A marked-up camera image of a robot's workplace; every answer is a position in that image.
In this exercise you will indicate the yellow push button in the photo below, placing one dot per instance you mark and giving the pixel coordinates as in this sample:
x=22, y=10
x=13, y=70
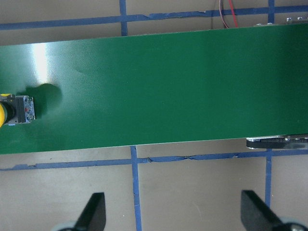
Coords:
x=16, y=109

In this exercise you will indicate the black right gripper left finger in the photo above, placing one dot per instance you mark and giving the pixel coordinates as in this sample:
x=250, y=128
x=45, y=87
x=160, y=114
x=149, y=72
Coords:
x=93, y=216

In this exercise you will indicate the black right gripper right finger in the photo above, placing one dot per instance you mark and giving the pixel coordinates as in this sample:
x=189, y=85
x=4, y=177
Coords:
x=256, y=215

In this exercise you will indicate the green conveyor belt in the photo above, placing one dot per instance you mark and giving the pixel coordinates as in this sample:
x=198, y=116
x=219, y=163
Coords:
x=160, y=88

